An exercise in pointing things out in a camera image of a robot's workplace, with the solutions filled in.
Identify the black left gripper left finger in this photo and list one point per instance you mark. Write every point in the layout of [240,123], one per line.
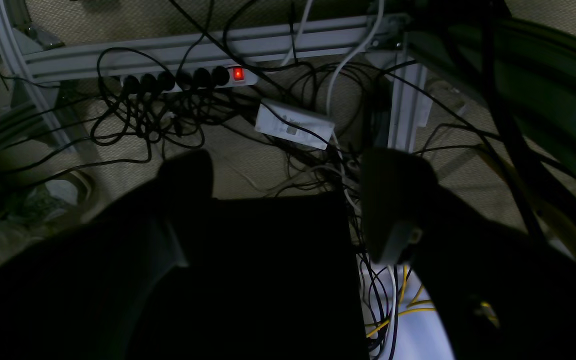
[160,224]

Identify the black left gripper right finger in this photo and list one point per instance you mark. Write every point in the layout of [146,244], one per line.
[393,187]

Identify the white power adapter box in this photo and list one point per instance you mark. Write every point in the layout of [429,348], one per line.
[294,124]

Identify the white power strip red switch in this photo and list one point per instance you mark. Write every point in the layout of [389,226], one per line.
[189,79]

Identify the aluminium frame rail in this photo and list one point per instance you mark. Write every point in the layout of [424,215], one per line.
[26,57]

